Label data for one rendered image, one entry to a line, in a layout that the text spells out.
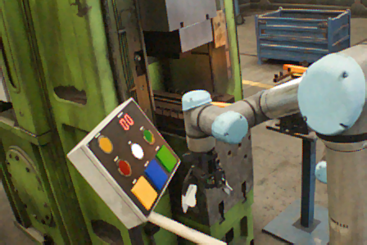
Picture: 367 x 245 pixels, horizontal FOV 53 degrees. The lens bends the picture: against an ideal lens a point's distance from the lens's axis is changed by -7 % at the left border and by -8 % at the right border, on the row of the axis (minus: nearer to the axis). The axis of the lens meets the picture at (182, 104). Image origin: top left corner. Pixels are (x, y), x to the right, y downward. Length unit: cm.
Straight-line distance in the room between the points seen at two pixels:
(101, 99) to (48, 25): 46
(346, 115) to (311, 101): 7
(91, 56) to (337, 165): 100
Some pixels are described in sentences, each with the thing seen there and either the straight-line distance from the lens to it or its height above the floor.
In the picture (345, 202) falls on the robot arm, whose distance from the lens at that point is 71.
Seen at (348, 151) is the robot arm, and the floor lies 131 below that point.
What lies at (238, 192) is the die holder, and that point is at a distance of 195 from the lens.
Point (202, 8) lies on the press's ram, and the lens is 162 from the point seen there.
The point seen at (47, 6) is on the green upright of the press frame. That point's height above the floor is 152.
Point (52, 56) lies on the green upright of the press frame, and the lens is 176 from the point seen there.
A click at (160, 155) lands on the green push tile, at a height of 103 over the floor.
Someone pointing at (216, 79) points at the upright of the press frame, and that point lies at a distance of 195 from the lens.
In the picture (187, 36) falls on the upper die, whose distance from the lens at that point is 154.
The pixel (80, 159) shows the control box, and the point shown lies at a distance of 109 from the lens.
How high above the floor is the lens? 163
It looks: 21 degrees down
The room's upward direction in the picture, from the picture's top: 8 degrees counter-clockwise
